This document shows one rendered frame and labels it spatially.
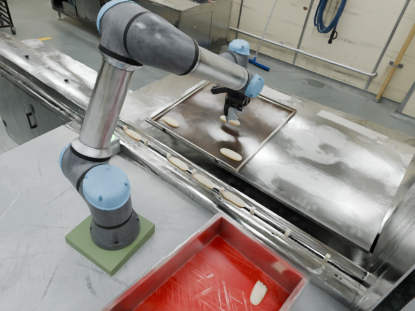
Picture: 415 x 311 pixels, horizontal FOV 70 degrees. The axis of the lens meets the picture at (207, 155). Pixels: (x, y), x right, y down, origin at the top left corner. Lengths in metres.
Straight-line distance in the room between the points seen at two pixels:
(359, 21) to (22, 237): 4.28
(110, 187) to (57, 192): 0.43
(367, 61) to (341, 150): 3.31
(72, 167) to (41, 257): 0.29
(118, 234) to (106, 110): 0.36
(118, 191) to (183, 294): 0.34
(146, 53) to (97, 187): 0.36
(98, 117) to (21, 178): 0.55
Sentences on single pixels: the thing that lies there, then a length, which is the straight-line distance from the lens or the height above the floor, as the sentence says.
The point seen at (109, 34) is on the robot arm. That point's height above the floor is 1.41.
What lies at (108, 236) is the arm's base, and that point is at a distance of 0.92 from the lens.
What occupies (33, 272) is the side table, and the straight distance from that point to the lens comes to 1.02.
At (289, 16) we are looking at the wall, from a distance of 4.88.
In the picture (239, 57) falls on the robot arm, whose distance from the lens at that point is 1.12.
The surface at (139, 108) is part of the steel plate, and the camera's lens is 1.65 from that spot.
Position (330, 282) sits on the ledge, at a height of 0.86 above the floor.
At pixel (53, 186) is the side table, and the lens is 1.24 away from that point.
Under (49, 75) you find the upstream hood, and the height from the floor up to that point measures 0.92.
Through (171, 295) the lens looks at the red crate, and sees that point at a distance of 0.92.
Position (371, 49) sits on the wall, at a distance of 4.58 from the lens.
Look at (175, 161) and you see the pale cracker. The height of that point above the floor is 0.86.
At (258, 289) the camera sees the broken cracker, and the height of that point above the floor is 0.83.
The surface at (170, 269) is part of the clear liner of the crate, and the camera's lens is 0.89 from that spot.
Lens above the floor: 1.65
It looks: 38 degrees down
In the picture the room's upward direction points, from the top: 8 degrees clockwise
